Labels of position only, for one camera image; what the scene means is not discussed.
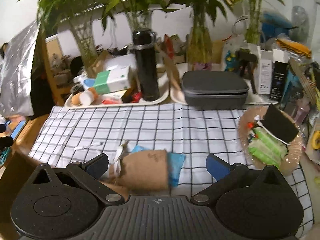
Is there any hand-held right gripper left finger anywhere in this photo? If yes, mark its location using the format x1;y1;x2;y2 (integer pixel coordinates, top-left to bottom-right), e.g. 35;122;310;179
25;154;125;205

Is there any smartphone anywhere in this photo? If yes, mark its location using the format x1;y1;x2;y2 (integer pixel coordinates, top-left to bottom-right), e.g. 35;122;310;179
10;120;27;140

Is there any silver foil bag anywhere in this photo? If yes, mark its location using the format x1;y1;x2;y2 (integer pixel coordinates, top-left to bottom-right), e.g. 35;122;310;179
0;21;54;117

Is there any green tissue packet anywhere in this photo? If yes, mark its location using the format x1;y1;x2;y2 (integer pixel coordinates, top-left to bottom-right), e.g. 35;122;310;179
247;140;280;168
251;127;288;155

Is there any red packet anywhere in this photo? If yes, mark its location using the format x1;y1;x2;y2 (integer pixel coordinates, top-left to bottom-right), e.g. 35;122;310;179
102;92;143;105

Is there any black thermos bottle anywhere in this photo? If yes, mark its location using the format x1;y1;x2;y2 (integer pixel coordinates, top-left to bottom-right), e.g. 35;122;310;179
132;30;160;102

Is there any grey zip case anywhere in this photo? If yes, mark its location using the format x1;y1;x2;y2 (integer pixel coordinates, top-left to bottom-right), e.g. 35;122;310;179
181;71;250;110

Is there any colourful printed plastic bag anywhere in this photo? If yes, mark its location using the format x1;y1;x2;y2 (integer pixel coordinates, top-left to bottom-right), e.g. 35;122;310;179
222;35;244;72

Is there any black mini tripod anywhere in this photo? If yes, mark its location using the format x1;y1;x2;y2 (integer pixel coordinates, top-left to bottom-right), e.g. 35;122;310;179
235;50;258;93

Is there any white cable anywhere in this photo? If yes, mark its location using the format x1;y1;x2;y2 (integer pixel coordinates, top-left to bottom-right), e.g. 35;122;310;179
254;115;290;145

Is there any black oval object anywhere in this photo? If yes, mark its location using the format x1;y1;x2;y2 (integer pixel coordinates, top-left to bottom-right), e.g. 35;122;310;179
70;56;84;74

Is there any yellow orange cloth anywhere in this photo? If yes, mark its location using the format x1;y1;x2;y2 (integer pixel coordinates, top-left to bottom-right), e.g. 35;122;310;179
276;38;313;58

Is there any burlap drawstring pouch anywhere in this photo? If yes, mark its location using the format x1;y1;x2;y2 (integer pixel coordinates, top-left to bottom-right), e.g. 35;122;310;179
100;140;170;190

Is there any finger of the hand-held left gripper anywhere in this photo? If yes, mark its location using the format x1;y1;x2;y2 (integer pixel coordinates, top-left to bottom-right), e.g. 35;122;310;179
0;136;14;148

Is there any black white checked tablecloth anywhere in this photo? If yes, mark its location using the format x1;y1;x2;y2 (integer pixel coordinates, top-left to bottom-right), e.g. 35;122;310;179
30;104;314;238

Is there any white orange plastic bottle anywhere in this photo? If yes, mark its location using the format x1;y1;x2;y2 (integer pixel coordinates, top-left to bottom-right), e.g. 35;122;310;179
80;87;100;105

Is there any white blue spray bottle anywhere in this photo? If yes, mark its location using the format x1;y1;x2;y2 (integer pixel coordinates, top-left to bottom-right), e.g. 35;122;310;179
80;76;97;90

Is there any green white carton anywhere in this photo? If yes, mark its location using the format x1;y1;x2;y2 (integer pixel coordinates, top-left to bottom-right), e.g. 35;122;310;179
93;65;134;95

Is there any blue carton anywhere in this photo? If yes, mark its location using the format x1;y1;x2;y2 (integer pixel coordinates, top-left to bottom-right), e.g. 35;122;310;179
280;70;304;110

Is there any green white tissue box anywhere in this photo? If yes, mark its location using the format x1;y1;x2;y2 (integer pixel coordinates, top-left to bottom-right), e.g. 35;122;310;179
104;54;138;72

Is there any black carton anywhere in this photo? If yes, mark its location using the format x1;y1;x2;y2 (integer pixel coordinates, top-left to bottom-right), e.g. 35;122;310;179
270;61;290;100

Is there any brown cardboard box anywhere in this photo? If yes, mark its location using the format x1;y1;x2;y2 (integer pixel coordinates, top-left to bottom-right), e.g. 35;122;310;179
0;151;130;240

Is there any red snack bag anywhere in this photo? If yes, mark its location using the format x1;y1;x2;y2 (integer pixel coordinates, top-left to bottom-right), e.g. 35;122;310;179
164;34;175;58

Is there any white tray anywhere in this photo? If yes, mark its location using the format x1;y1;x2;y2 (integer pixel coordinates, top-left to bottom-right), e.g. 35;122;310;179
64;77;170;109

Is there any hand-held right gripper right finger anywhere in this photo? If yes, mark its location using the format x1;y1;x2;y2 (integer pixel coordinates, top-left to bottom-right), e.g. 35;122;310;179
190;154;285;204

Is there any blue packet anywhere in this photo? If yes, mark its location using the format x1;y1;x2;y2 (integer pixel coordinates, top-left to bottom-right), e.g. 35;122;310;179
131;145;187;187

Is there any lucky bamboo in glass vase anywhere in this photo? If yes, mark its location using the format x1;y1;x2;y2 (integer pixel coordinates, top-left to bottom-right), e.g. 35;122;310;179
19;0;125;79
240;0;285;45
172;0;240;71
102;0;173;32

